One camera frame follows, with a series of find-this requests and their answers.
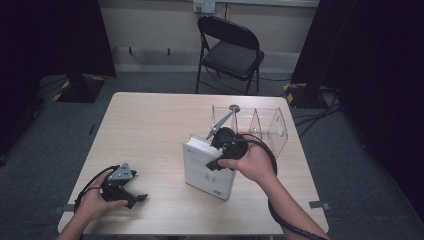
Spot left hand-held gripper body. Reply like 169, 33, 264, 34
99, 161, 138, 203

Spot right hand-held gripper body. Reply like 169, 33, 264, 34
205, 110, 250, 162

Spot white box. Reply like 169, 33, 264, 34
182, 133, 237, 202

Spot clear acrylic book rack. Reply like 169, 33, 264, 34
210, 104, 289, 160

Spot person's right hand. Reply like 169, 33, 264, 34
217, 143, 279, 185

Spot person's left hand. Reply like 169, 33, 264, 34
74, 169, 129, 223

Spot grey tape strip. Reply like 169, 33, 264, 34
308, 200, 332, 210
52, 203, 78, 215

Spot black stand base yellow stripes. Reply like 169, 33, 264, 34
283, 82, 338, 109
53, 73, 107, 104

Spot black folding chair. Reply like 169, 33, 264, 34
194, 15, 266, 96

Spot black curtain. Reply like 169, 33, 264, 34
291, 0, 424, 211
0, 0, 118, 158

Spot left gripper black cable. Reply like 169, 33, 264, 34
73, 164, 121, 214

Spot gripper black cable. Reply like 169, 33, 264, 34
238, 133, 329, 240
73, 164, 121, 214

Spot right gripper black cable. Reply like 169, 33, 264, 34
238, 133, 329, 240

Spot black floor cables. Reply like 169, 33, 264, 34
293, 88, 344, 139

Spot white wall socket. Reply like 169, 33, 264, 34
193, 0, 217, 14

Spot grey wall cable duct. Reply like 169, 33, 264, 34
214, 0, 320, 8

